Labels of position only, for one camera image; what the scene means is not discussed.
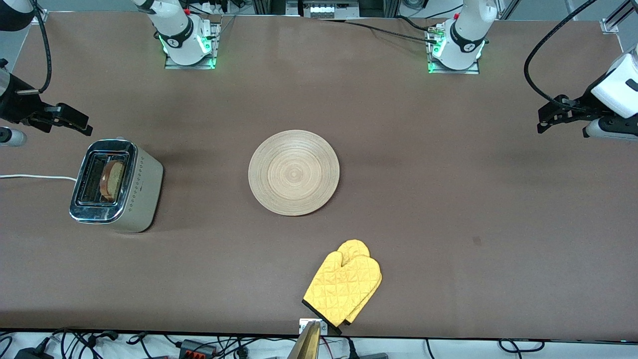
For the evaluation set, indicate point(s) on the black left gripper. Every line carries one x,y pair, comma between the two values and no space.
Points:
584,103

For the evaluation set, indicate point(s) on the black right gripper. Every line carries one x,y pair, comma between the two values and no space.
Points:
15,105

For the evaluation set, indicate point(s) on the brown bread slice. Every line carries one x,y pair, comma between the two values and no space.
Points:
113,180

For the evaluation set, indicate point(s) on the round wooden plate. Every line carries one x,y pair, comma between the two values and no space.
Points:
294,173

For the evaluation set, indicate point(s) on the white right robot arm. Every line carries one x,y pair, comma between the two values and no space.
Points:
182,35

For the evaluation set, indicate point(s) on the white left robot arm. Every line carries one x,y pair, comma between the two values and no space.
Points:
466,37

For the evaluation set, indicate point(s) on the silver two-slot toaster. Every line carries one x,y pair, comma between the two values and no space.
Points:
142,192

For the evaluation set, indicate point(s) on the black power adapter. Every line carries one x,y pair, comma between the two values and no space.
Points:
32,354

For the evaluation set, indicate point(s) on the yellow quilted oven mitt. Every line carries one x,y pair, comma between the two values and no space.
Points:
341,289
355,247

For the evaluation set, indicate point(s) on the white power strip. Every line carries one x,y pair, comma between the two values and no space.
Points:
329,9

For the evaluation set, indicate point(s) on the red and black connector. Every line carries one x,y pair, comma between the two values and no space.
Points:
197,349

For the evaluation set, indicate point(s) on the small grey box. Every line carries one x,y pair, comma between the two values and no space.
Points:
373,356

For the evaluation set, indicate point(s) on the metal table corner bracket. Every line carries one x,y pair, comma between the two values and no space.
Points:
39,17
610,25

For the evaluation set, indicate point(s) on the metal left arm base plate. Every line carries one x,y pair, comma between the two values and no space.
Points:
453,71

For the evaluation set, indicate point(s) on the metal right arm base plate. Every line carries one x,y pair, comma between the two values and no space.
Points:
215,47

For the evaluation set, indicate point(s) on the small metal edge bracket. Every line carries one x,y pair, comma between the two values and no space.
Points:
303,326

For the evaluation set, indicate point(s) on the tan tapered post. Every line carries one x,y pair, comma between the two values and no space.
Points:
306,346

